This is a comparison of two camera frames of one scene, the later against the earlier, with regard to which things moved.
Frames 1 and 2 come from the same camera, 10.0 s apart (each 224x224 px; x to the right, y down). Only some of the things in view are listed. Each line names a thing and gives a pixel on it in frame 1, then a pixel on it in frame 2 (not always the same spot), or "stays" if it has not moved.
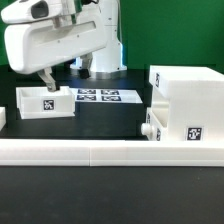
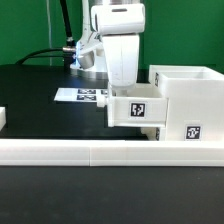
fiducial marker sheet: x=107 y=96 stays
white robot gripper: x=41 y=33 to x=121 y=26
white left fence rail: x=3 y=117 stays
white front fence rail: x=110 y=153 stays
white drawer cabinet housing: x=190 y=101 stays
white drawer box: x=38 y=102 to x=145 y=106
